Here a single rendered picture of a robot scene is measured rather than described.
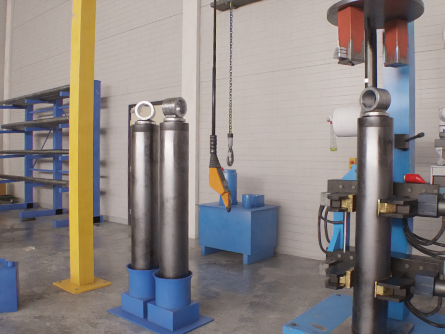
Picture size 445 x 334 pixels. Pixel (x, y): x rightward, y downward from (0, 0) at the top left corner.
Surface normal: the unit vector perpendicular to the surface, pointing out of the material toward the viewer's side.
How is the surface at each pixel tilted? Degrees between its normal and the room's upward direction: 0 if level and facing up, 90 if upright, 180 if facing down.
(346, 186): 90
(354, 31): 90
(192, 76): 90
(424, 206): 90
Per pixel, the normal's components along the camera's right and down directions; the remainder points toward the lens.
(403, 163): -0.63, 0.00
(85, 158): 0.77, 0.02
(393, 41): -0.90, 0.00
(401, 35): 0.43, 0.02
